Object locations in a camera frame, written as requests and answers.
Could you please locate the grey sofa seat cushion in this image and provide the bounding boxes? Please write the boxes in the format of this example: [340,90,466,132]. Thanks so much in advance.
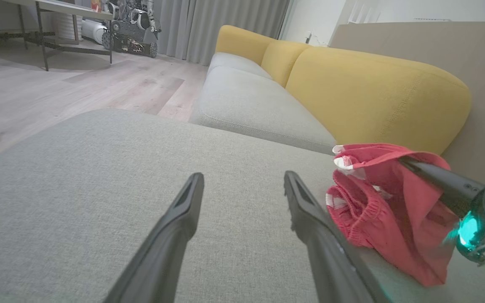
[207,51,273,81]
[189,65,338,155]

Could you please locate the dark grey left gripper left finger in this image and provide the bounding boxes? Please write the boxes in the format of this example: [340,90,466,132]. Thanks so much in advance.
[104,173,205,303]

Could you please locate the large yellow sofa back cushion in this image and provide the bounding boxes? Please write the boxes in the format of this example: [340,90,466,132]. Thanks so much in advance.
[285,46,472,156]

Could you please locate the large grey sofa chaise cushion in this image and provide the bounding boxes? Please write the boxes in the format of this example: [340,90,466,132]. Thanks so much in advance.
[0,108,485,303]

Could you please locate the small yellow sofa back cushion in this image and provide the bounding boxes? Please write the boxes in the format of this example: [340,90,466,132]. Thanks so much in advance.
[260,40,311,88]
[215,25,277,66]

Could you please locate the metal leg table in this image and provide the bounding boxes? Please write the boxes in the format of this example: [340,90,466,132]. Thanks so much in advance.
[2,0,115,72]

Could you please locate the white ribbed cylinder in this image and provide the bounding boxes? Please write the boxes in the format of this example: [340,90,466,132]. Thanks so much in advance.
[56,14,84,41]

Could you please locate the red shorts with white stripes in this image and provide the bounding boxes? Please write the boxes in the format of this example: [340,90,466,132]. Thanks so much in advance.
[326,143,461,287]

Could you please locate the white rounded appliance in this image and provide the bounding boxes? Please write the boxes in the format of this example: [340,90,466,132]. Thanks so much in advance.
[81,19,109,45]

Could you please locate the grey curtain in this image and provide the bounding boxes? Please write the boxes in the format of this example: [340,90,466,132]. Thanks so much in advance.
[155,0,290,66]

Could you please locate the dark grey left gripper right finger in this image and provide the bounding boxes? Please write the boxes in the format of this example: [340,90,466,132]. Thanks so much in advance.
[284,171,390,303]

